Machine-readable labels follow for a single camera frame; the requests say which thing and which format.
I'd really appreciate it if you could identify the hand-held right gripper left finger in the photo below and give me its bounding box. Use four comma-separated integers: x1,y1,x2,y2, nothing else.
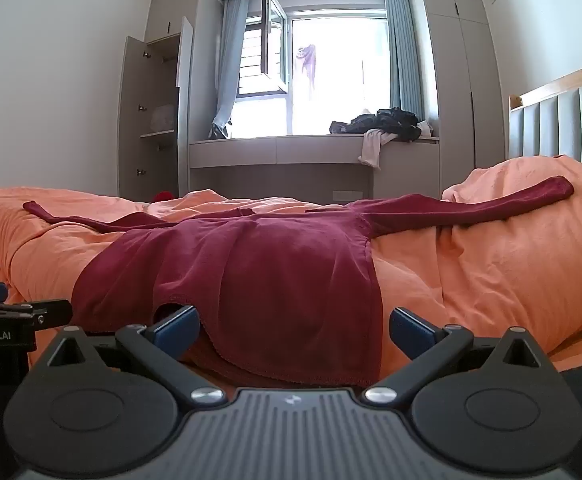
41,305,227,408

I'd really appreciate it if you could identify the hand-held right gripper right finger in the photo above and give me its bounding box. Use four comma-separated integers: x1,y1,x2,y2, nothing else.
362,306,548,407

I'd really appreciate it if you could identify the maroon long-sleeve shirt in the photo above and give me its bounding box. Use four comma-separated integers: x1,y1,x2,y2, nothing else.
22,176,575,387

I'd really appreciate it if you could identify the orange duvet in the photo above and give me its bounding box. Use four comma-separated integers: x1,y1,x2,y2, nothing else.
0,156,582,391

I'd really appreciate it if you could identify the white garment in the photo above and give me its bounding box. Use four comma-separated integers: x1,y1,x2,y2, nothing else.
358,121,434,168

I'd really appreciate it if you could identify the grey window bench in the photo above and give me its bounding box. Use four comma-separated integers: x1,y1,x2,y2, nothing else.
187,134,442,201

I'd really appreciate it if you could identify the open grey wardrobe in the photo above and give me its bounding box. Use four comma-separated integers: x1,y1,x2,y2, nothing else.
117,0,207,203

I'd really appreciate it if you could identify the tall closed grey wardrobe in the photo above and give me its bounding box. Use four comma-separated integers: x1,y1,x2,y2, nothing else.
416,0,504,198

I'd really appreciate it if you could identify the grey padded headboard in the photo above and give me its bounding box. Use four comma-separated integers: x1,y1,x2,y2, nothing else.
508,57,582,181

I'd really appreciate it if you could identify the blue curtain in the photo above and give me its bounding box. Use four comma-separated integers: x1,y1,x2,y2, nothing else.
383,0,424,121
212,0,250,138

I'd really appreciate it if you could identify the open window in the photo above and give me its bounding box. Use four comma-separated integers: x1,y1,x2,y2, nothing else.
231,0,397,137

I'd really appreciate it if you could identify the purple hanging garment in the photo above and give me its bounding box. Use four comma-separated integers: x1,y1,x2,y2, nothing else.
295,44,318,102

